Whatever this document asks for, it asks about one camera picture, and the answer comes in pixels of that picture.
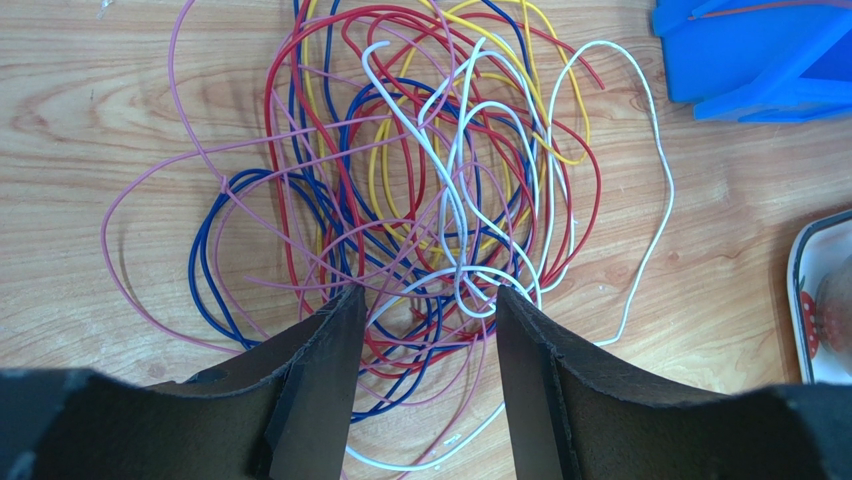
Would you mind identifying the blue plastic bin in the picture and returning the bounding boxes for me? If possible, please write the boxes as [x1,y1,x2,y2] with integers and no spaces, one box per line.
[651,0,851,123]

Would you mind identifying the yellow cable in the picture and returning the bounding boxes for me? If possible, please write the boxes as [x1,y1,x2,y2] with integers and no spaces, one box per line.
[300,0,592,258]

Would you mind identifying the red cable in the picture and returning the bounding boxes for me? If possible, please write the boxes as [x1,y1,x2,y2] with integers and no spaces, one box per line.
[264,0,607,381]

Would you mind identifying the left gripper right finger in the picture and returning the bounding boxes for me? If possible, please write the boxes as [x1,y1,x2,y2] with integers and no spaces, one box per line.
[496,286,851,479]

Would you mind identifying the orange cable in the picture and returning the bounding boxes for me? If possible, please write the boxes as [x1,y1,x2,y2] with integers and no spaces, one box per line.
[688,0,852,21]

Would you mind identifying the white cable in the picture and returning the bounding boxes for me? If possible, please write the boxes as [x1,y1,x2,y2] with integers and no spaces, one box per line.
[344,39,676,473]

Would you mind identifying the strawberry print tray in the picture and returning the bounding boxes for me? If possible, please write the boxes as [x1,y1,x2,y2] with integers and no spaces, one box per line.
[786,210,851,385]

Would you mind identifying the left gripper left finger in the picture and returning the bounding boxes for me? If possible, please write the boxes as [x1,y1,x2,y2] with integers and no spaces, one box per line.
[1,286,366,479]

